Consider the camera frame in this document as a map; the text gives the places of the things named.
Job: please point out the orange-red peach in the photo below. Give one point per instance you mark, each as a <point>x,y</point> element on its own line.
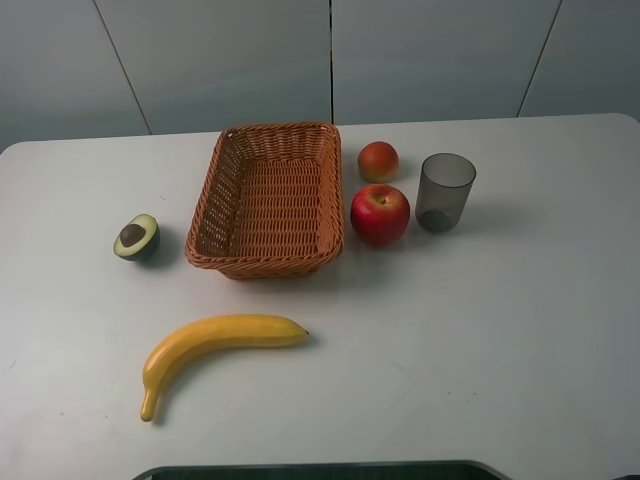
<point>378,162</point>

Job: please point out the brown wicker basket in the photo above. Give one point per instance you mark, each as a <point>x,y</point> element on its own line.
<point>272,202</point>

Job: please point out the red apple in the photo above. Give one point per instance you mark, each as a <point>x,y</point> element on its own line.
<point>379,214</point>

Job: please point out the grey translucent plastic cup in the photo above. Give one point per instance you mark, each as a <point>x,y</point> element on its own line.
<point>445,183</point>

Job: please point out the halved avocado with pit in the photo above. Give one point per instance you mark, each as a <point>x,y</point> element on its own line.
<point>138,240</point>

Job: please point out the yellow banana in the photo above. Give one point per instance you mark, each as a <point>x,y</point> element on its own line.
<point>203,337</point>

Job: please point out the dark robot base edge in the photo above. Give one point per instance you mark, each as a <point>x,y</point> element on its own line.
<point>452,469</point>

